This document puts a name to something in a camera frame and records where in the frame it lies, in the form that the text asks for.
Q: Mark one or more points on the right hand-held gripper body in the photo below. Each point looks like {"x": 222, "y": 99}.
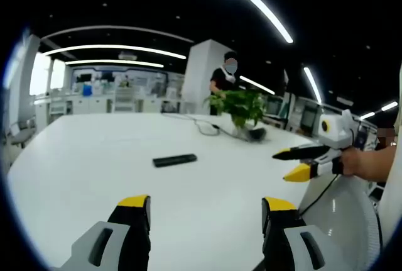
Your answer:
{"x": 337, "y": 136}

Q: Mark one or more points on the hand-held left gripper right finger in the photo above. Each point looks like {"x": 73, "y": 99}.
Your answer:
{"x": 289, "y": 239}

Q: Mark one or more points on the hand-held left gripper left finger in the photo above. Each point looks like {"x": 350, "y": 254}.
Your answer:
{"x": 125, "y": 239}

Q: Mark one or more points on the black remote control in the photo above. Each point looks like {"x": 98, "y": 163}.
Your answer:
{"x": 175, "y": 160}

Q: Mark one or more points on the person's right hand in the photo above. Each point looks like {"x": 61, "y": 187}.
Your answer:
{"x": 351, "y": 161}

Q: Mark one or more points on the computer monitor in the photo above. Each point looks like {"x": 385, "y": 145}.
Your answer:
{"x": 309, "y": 117}

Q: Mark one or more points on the small black object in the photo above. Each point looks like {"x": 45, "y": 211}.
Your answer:
{"x": 258, "y": 134}

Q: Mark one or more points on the green potted plant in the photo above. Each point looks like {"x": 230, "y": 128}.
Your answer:
{"x": 242, "y": 107}

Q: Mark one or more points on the white column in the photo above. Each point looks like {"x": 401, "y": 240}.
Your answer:
{"x": 201, "y": 73}

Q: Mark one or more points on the white cabinet row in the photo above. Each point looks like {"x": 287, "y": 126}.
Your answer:
{"x": 103, "y": 104}

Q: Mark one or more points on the grey office chair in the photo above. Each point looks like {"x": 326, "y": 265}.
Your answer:
{"x": 20, "y": 131}

